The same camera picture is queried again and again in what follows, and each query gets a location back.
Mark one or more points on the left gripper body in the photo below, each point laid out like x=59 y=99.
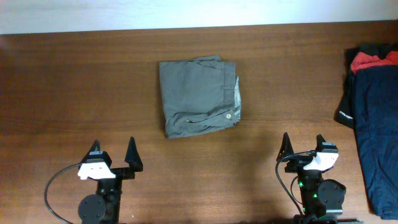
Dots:
x=124 y=173

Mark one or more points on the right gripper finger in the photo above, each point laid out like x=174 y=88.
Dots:
x=320 y=143
x=286 y=148

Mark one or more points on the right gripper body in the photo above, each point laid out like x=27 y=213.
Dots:
x=298 y=164

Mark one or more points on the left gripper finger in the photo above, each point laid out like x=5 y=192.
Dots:
x=132 y=157
x=95 y=147

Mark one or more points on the grey shorts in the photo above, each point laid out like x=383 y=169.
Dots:
x=199 y=96

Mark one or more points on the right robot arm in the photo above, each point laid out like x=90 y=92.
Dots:
x=321 y=199

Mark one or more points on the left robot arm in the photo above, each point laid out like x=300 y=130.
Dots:
x=104 y=205

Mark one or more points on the dark blue garment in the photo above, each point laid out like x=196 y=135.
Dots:
x=375 y=113

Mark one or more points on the red garment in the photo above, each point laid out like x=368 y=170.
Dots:
x=363 y=61

